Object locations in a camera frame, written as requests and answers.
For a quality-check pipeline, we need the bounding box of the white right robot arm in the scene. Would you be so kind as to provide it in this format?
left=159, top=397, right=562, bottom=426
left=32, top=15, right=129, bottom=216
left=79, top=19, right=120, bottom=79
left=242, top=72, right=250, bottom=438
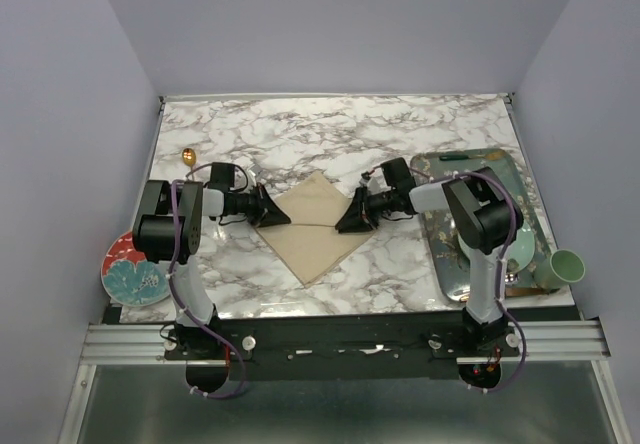
left=335, top=158, right=524, bottom=356

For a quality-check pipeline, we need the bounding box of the aluminium frame rail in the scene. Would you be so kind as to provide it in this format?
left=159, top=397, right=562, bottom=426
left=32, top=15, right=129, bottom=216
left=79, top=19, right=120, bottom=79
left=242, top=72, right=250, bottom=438
left=80, top=321, right=611, bottom=366

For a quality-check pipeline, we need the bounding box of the red and blue round plate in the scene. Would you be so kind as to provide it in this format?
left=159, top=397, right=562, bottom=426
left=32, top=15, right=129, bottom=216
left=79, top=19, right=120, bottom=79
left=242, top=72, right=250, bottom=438
left=100, top=231, right=170, bottom=308

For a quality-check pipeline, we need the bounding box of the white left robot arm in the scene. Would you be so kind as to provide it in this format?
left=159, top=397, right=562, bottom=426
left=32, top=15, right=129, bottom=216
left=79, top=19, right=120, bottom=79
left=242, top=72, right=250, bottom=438
left=132, top=162, right=291, bottom=359

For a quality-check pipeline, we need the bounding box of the mint green cup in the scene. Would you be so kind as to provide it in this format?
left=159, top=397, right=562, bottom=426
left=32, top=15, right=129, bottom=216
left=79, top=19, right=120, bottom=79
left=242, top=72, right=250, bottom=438
left=533, top=249, right=586, bottom=290

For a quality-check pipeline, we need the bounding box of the gold spoon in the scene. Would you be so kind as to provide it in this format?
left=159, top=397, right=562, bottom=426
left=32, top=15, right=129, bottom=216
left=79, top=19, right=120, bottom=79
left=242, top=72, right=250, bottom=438
left=181, top=148, right=197, bottom=173

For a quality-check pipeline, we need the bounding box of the black mounting base plate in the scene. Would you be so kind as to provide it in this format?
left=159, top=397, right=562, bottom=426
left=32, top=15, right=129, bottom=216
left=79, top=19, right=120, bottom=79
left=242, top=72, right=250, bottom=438
left=164, top=311, right=519, bottom=391

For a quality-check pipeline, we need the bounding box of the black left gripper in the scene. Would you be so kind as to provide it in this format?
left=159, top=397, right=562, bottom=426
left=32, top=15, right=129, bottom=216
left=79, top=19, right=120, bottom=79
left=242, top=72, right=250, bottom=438
left=232, top=182, right=290, bottom=227

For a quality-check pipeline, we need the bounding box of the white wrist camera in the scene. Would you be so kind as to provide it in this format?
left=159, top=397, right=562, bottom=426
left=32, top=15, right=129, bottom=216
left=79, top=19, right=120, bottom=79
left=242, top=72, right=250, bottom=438
left=359, top=169, right=376, bottom=187
left=250, top=164, right=265, bottom=180

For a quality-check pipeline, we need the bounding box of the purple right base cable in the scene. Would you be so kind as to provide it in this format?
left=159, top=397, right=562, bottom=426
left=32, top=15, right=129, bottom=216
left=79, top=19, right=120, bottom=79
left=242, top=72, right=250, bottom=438
left=467, top=308, right=531, bottom=396

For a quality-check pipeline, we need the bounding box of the beige linen napkin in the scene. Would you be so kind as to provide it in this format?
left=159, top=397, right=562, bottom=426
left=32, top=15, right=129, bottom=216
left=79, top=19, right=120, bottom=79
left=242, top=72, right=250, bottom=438
left=257, top=171, right=374, bottom=287

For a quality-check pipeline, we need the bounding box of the floral teal serving tray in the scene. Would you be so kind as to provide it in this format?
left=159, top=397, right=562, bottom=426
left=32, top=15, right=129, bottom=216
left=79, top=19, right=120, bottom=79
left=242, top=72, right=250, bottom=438
left=410, top=148, right=572, bottom=307

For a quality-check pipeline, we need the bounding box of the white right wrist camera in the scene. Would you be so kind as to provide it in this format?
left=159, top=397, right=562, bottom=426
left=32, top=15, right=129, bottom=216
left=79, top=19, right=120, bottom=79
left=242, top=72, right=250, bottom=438
left=359, top=169, right=376, bottom=187

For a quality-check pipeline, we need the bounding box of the mint green plate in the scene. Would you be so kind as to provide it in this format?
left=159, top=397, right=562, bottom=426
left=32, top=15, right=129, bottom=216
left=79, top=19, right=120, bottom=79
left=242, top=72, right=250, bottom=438
left=457, top=218, right=536, bottom=273

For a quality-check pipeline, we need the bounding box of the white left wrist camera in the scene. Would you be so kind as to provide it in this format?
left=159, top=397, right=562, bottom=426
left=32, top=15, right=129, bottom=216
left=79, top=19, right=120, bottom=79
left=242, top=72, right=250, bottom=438
left=250, top=164, right=265, bottom=180

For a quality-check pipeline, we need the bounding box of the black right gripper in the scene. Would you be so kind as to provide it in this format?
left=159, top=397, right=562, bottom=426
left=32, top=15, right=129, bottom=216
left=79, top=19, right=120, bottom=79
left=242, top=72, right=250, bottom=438
left=333, top=186, right=395, bottom=235

